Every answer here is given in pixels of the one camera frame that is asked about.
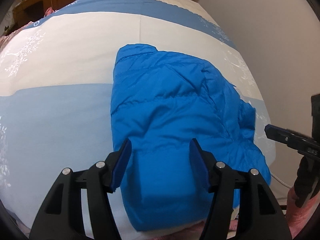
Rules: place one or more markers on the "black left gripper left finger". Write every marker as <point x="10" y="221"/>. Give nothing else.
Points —
<point x="61" y="213"/>

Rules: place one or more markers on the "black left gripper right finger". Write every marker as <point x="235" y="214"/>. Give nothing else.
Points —
<point x="260" y="215"/>

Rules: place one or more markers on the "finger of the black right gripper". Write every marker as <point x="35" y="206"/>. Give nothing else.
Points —
<point x="277" y="134"/>

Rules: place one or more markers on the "blue puffer jacket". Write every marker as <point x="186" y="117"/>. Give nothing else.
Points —
<point x="160" y="101"/>

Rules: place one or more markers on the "blue and white bedsheet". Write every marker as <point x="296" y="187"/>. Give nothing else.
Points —
<point x="56" y="85"/>

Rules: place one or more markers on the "wooden wardrobe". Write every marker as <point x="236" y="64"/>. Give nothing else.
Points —
<point x="37" y="2"/>

